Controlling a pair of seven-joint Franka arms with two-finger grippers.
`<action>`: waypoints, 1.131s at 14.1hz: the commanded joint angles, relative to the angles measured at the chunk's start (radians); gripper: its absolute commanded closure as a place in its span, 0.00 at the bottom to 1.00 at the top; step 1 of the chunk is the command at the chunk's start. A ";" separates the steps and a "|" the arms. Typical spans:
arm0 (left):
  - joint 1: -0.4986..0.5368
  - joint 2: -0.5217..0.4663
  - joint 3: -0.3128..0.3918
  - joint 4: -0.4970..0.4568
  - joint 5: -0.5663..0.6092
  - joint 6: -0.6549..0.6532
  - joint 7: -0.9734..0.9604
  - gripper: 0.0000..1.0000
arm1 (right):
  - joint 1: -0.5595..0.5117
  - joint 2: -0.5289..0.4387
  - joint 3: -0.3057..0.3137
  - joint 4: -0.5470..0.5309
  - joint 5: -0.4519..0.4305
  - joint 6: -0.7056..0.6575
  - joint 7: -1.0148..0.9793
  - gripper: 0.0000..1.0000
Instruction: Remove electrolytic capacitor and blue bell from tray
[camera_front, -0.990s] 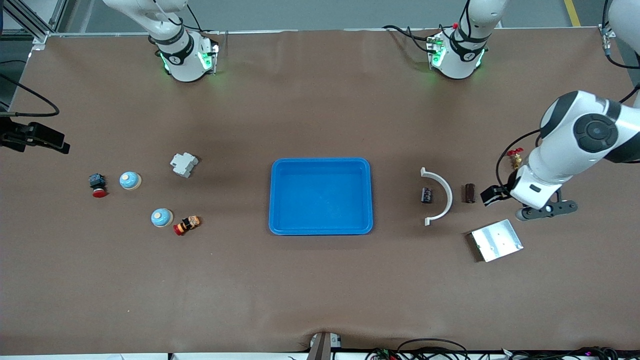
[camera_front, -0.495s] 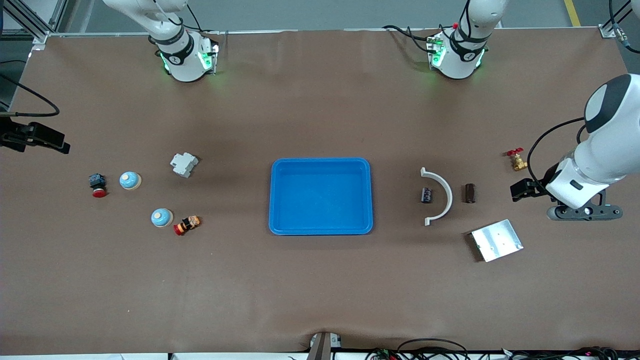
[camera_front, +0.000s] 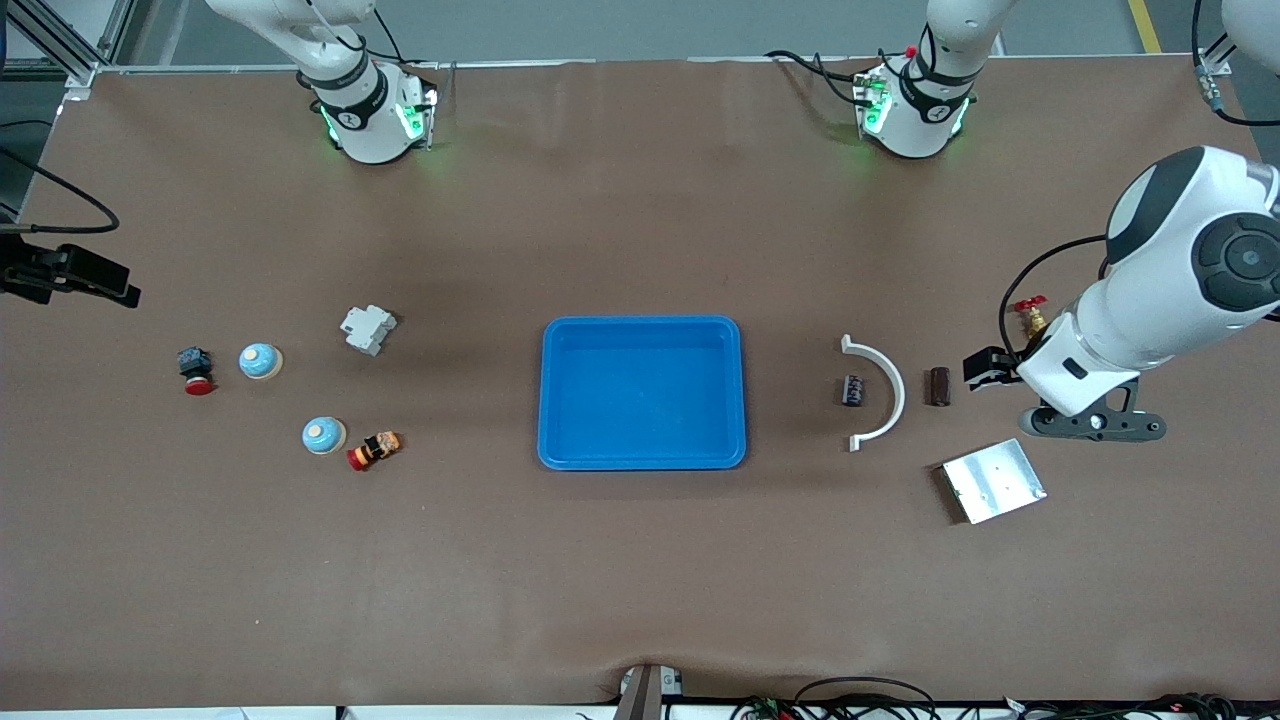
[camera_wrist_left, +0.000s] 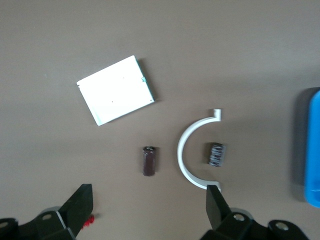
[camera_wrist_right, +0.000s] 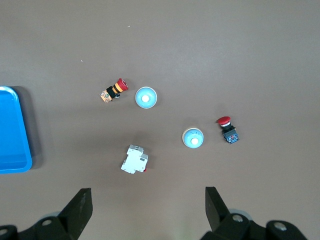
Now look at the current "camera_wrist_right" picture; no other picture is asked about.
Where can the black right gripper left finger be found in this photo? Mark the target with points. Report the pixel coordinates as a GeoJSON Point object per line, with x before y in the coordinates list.
{"type": "Point", "coordinates": [72, 215]}

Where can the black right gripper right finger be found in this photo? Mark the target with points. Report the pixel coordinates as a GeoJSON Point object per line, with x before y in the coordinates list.
{"type": "Point", "coordinates": [222, 222]}

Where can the light blue call bell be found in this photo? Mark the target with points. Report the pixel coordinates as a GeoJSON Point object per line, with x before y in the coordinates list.
{"type": "Point", "coordinates": [146, 98]}
{"type": "Point", "coordinates": [193, 140]}

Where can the white circuit breaker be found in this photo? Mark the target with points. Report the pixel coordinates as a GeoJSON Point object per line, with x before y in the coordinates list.
{"type": "Point", "coordinates": [132, 160]}

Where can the red push button black body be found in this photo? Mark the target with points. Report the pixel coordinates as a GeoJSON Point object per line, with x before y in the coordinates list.
{"type": "Point", "coordinates": [230, 133]}

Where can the blue plastic tray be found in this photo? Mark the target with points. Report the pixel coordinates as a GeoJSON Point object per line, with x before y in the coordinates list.
{"type": "Point", "coordinates": [12, 130]}

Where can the red emergency stop yellow collar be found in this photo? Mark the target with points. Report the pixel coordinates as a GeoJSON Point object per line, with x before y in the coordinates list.
{"type": "Point", "coordinates": [113, 91]}

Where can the brown table cover sheet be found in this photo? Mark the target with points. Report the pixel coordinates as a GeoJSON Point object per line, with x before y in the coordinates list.
{"type": "Point", "coordinates": [200, 50]}

